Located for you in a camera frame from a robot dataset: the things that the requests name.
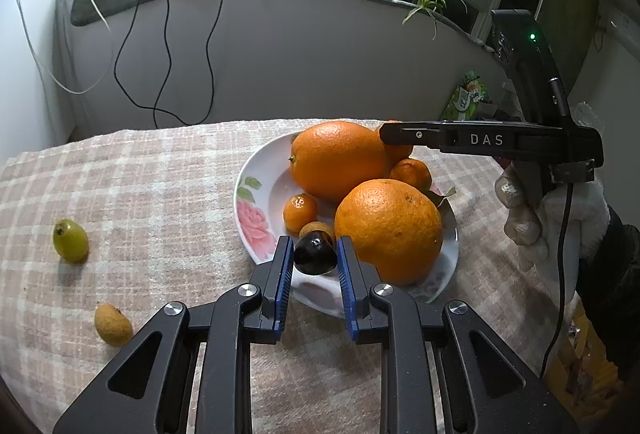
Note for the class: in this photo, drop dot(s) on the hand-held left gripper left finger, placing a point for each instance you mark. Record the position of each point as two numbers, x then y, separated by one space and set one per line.
285 284

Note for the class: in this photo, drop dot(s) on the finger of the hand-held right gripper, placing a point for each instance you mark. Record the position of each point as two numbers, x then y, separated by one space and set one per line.
410 133

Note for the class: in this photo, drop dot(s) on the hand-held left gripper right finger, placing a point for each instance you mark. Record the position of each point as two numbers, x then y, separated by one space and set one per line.
347 284

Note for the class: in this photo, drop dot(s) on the dark purple grape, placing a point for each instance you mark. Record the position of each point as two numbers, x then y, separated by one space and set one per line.
315 256

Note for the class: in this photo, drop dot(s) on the small tangerine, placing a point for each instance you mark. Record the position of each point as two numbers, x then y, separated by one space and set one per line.
411 174
400 153
300 213

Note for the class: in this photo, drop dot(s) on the brown longan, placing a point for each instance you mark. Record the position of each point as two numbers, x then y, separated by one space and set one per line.
112 325
315 229

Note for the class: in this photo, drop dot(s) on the white floral plate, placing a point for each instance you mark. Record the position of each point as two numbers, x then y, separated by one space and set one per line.
260 224

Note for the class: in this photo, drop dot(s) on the large orange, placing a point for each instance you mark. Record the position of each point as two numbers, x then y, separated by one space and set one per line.
335 159
390 234

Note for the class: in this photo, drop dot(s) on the person's right forearm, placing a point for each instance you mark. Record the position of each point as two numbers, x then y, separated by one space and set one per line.
610 294

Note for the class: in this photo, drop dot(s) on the person's right hand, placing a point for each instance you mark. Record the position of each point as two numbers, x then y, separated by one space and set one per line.
525 234

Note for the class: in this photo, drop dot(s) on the green snack bag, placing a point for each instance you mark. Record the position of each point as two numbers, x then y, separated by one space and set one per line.
465 99

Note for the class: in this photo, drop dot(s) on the green grape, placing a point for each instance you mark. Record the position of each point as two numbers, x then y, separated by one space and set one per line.
70 241

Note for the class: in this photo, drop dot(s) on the yellow printed object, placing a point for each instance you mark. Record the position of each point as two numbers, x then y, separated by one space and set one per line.
585 364

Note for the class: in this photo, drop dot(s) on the white wall socket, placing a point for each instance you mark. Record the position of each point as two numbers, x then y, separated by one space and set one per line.
620 20

